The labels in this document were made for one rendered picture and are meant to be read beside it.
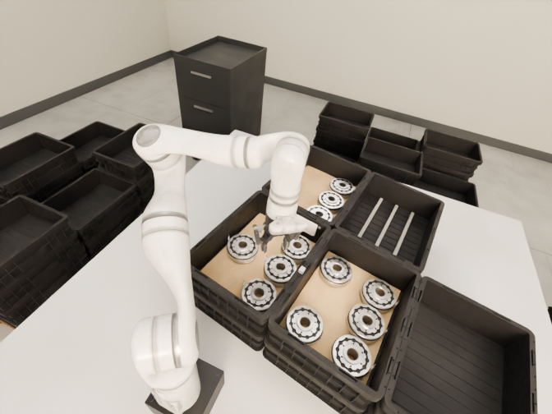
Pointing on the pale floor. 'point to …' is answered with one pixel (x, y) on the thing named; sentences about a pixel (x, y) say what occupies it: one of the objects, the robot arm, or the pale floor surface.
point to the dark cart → (221, 85)
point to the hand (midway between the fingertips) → (274, 246)
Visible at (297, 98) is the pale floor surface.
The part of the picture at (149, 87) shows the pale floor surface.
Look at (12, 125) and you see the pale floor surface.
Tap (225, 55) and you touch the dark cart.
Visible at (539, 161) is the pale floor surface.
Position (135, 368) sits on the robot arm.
